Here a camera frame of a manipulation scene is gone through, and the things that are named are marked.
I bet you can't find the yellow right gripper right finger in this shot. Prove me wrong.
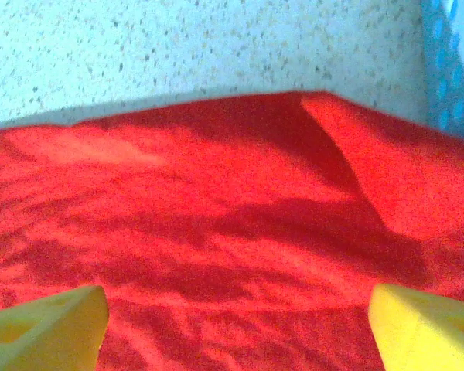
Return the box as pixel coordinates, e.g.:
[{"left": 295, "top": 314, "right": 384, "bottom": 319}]
[{"left": 367, "top": 284, "right": 464, "bottom": 371}]

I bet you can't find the white perforated plastic basket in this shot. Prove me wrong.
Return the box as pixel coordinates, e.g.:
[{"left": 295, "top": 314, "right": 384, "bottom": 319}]
[{"left": 421, "top": 0, "right": 464, "bottom": 132}]

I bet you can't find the red t-shirt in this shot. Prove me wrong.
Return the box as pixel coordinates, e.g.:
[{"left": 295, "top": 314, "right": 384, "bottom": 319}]
[{"left": 0, "top": 89, "right": 464, "bottom": 371}]

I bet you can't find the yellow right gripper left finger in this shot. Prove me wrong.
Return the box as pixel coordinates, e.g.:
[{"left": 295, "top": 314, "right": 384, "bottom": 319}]
[{"left": 0, "top": 284, "right": 110, "bottom": 371}]

